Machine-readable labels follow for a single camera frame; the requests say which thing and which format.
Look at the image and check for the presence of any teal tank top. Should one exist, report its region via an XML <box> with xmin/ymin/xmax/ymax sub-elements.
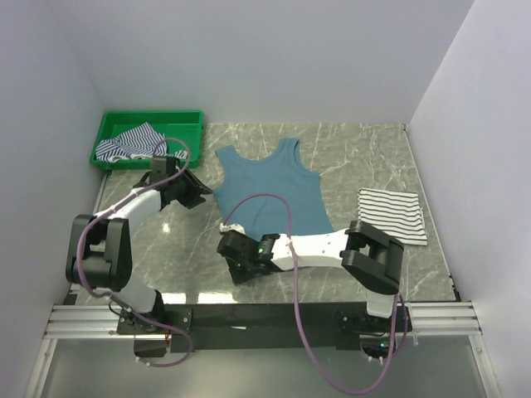
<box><xmin>213</xmin><ymin>138</ymin><xmax>334</xmax><ymax>240</ymax></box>

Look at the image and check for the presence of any black white striped tank top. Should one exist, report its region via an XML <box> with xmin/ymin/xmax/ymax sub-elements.
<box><xmin>358</xmin><ymin>188</ymin><xmax>428</xmax><ymax>246</ymax></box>

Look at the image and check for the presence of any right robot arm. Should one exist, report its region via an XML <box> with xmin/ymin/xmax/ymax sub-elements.
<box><xmin>217</xmin><ymin>221</ymin><xmax>404</xmax><ymax>331</ymax></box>

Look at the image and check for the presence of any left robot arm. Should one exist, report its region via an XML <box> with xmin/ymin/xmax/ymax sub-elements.
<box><xmin>66</xmin><ymin>156</ymin><xmax>212</xmax><ymax>333</ymax></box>

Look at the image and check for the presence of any navy white striped tank top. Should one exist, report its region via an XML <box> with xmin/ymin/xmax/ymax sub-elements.
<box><xmin>95</xmin><ymin>122</ymin><xmax>188</xmax><ymax>163</ymax></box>

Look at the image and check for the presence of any green plastic bin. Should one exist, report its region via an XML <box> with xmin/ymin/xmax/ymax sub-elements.
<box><xmin>90</xmin><ymin>110</ymin><xmax>203</xmax><ymax>171</ymax></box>

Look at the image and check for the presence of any black base beam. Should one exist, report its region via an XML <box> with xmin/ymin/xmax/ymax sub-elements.
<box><xmin>116</xmin><ymin>302</ymin><xmax>412</xmax><ymax>357</ymax></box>

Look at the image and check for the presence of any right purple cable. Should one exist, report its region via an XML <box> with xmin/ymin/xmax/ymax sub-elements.
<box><xmin>223</xmin><ymin>192</ymin><xmax>409</xmax><ymax>394</ymax></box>

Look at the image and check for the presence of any purple cable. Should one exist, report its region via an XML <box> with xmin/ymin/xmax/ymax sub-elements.
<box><xmin>223</xmin><ymin>192</ymin><xmax>409</xmax><ymax>394</ymax></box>
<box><xmin>74</xmin><ymin>137</ymin><xmax>195</xmax><ymax>368</ymax></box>

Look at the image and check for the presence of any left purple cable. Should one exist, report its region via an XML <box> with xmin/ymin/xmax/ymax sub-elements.
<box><xmin>74</xmin><ymin>137</ymin><xmax>195</xmax><ymax>368</ymax></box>

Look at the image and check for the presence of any aluminium rail frame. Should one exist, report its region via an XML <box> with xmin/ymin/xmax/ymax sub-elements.
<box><xmin>24</xmin><ymin>165</ymin><xmax>499</xmax><ymax>398</ymax></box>

